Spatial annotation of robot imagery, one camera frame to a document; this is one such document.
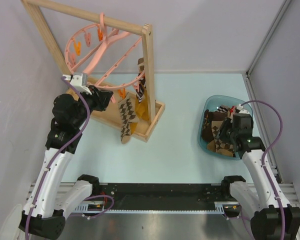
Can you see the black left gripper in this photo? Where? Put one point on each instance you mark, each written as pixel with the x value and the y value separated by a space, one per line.
pixel 101 98

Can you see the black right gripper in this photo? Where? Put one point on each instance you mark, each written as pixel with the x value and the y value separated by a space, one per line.
pixel 227 122

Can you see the brown beige argyle sock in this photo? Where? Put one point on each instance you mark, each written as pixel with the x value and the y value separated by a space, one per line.
pixel 127 117

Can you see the pink round clip hanger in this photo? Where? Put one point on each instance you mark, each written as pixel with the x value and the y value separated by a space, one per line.
pixel 88 63

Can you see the mustard striped cuff sock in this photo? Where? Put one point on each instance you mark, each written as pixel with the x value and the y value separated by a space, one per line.
pixel 141 103

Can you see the cream brown striped sock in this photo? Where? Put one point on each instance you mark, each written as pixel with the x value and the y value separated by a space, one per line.
pixel 141 65

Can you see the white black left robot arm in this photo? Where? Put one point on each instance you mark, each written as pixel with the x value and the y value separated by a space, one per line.
pixel 45 214

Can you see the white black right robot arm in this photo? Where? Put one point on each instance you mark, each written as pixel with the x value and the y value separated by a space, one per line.
pixel 272 217

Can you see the orange clothes clip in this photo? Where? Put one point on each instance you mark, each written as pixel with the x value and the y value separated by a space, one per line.
pixel 122 93

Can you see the wooden hanger rack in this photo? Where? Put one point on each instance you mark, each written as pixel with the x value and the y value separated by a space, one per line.
pixel 111 117

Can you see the pile of socks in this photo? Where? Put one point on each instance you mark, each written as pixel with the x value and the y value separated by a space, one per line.
pixel 212 121

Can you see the blue plastic sock bin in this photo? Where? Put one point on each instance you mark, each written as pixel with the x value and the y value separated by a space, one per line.
pixel 212 104

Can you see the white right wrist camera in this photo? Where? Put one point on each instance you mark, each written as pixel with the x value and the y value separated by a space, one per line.
pixel 239 109

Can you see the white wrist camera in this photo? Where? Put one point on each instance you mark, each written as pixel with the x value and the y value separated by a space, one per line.
pixel 79 81
pixel 239 109

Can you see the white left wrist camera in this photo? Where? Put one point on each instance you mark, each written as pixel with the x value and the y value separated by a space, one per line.
pixel 79 81

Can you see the aluminium frame profile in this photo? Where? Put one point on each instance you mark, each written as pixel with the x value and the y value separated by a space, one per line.
pixel 275 83

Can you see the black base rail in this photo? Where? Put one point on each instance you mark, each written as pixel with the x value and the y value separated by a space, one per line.
pixel 163 196

